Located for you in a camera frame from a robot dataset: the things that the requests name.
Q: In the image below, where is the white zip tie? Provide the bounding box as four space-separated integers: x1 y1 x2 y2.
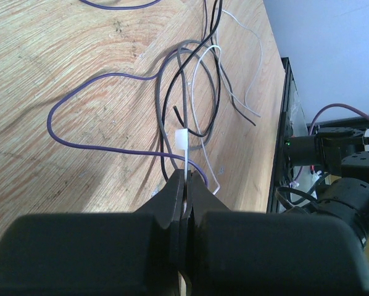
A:
175 128 189 183

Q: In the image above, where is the purple wire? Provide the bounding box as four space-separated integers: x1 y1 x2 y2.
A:
47 0 222 189

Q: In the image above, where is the black wire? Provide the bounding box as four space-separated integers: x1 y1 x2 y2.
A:
160 0 257 183

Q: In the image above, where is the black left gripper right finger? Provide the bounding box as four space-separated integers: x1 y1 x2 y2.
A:
186 169 369 295

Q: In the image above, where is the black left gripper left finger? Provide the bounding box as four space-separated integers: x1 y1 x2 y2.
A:
0 170 185 295

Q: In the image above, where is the grey wire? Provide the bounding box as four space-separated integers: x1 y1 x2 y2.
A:
154 39 219 152

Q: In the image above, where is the white wire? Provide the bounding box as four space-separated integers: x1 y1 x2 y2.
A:
190 9 263 195

